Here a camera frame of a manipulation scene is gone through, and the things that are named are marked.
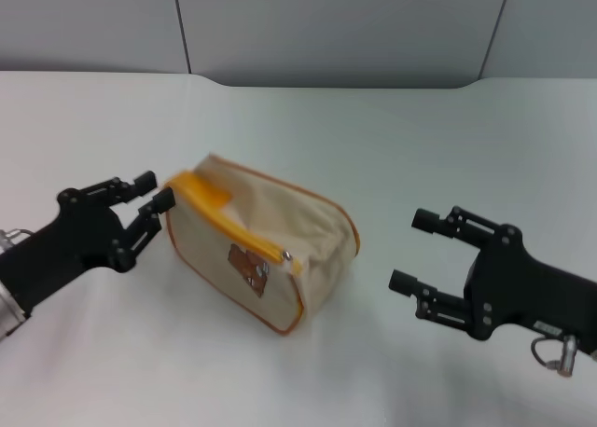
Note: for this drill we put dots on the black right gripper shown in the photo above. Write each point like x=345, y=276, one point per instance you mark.
x=522, y=292

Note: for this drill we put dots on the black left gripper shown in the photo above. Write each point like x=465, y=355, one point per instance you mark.
x=70, y=240

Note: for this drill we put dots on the beige orange-trimmed zipper food bag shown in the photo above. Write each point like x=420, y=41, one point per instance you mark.
x=261, y=212

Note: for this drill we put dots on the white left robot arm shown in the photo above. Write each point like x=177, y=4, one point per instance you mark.
x=7, y=310

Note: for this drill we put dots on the silver zipper pull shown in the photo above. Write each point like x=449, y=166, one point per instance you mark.
x=287, y=255

